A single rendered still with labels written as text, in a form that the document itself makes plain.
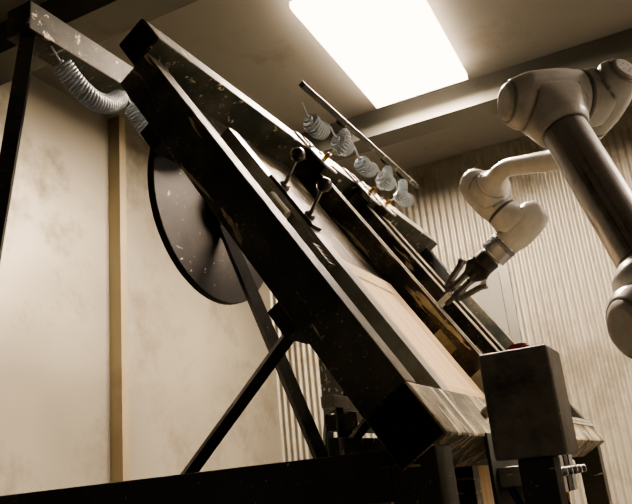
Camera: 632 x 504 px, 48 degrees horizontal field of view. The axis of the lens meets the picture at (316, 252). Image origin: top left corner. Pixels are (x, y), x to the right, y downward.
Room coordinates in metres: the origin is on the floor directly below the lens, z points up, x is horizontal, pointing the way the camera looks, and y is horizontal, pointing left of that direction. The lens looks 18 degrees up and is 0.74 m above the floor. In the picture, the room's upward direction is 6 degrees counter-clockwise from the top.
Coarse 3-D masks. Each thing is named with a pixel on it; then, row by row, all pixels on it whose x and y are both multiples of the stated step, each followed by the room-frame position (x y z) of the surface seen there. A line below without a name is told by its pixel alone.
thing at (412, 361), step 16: (240, 144) 1.75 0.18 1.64; (240, 160) 1.75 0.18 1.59; (256, 160) 1.74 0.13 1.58; (256, 176) 1.73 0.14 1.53; (288, 208) 1.69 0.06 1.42; (304, 224) 1.67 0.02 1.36; (304, 240) 1.67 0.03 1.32; (320, 240) 1.65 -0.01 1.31; (336, 256) 1.66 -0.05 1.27; (336, 272) 1.64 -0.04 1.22; (352, 288) 1.62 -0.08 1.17; (368, 304) 1.61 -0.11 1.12; (368, 320) 1.61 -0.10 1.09; (384, 320) 1.59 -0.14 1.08; (384, 336) 1.59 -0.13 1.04; (400, 336) 1.59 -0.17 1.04; (400, 352) 1.58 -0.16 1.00; (416, 352) 1.60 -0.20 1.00; (416, 368) 1.57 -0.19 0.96; (432, 384) 1.55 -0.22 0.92
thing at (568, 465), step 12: (492, 444) 1.53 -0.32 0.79; (492, 456) 1.52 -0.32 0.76; (564, 456) 1.68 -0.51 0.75; (492, 468) 1.51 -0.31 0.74; (504, 468) 1.53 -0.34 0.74; (516, 468) 1.52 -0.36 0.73; (564, 468) 1.50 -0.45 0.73; (576, 468) 1.61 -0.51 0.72; (492, 480) 1.51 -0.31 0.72; (504, 480) 1.53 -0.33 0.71; (516, 480) 1.52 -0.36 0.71; (564, 480) 1.63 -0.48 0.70; (504, 492) 1.56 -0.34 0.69; (516, 492) 1.57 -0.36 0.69
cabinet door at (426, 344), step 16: (352, 272) 1.79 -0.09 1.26; (368, 288) 1.82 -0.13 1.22; (384, 288) 1.97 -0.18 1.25; (384, 304) 1.83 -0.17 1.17; (400, 304) 2.01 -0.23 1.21; (400, 320) 1.84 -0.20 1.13; (416, 320) 2.01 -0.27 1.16; (416, 336) 1.86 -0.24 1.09; (432, 336) 2.02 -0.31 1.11; (432, 352) 1.87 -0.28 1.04; (448, 352) 2.03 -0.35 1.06; (432, 368) 1.72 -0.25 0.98; (448, 368) 1.89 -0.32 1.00; (448, 384) 1.74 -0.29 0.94; (464, 384) 1.90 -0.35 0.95
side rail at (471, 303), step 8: (424, 256) 3.48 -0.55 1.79; (432, 256) 3.46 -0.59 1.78; (432, 264) 3.46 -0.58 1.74; (440, 264) 3.44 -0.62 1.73; (440, 272) 3.45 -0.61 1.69; (448, 272) 3.43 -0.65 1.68; (456, 288) 3.42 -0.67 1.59; (472, 296) 3.44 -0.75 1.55; (472, 304) 3.39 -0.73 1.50; (472, 312) 3.39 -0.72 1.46; (480, 312) 3.37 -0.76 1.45; (480, 320) 3.38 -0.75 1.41; (488, 320) 3.36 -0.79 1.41; (488, 328) 3.36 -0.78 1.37; (496, 328) 3.34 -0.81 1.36; (496, 336) 3.35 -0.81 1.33; (504, 336) 3.33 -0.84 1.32; (504, 344) 3.33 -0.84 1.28; (576, 416) 3.22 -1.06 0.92
